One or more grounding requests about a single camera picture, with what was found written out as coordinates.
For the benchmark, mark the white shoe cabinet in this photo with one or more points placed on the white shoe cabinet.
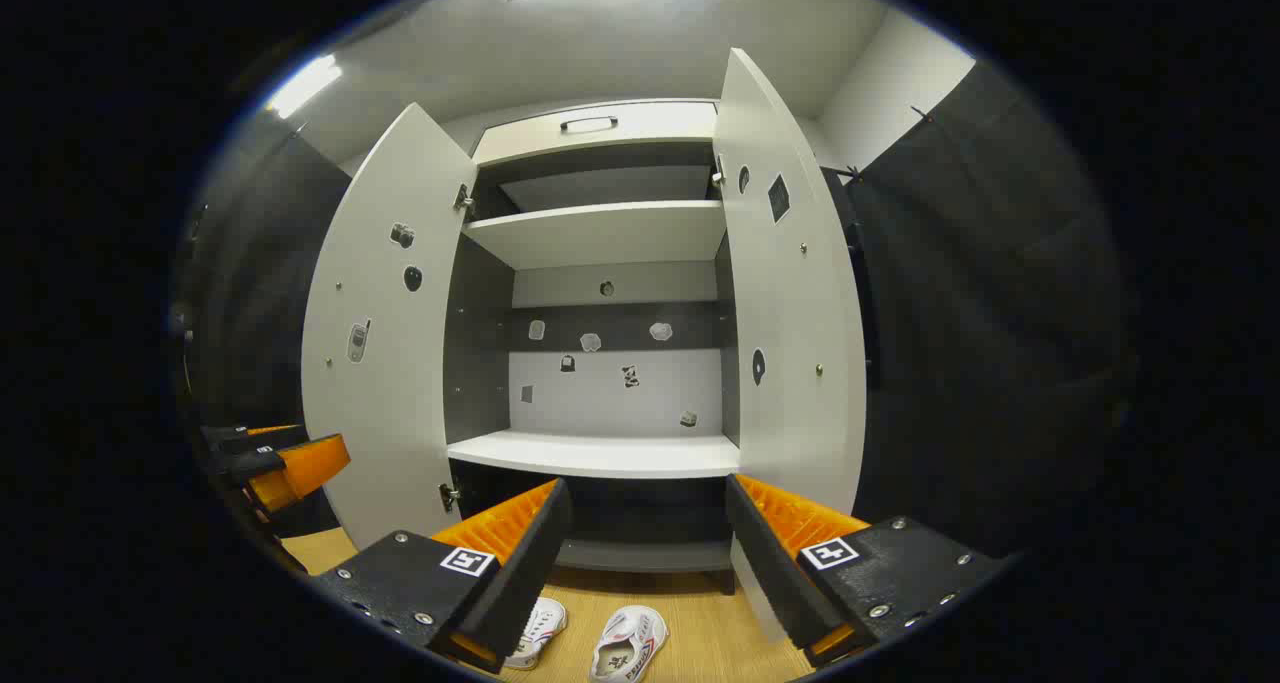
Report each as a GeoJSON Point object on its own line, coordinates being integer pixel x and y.
{"type": "Point", "coordinates": [610, 393]}

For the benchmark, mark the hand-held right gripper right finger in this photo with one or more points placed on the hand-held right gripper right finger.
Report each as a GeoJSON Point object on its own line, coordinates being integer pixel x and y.
{"type": "Point", "coordinates": [770, 573]}

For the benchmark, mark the small ceiling light panel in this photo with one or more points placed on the small ceiling light panel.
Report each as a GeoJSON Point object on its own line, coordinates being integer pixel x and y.
{"type": "Point", "coordinates": [303, 86]}

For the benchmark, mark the white striped shoe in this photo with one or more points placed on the white striped shoe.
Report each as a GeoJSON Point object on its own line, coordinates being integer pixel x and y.
{"type": "Point", "coordinates": [640, 633]}
{"type": "Point", "coordinates": [545, 623]}

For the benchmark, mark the black backdrop cloth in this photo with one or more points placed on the black backdrop cloth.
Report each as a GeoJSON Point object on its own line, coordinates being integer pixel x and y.
{"type": "Point", "coordinates": [980, 313]}
{"type": "Point", "coordinates": [250, 293]}

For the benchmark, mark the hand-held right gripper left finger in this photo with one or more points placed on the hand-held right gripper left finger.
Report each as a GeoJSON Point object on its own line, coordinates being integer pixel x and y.
{"type": "Point", "coordinates": [530, 563]}

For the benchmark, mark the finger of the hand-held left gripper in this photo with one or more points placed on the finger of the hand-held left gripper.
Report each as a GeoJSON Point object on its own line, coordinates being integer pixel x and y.
{"type": "Point", "coordinates": [250, 437]}
{"type": "Point", "coordinates": [305, 468]}

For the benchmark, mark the white cabinet drawer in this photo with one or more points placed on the white cabinet drawer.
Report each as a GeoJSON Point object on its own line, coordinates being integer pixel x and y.
{"type": "Point", "coordinates": [650, 123]}

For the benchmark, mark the white cabinet door cat sticker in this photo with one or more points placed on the white cabinet door cat sticker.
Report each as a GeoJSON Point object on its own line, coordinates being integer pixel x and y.
{"type": "Point", "coordinates": [790, 293]}

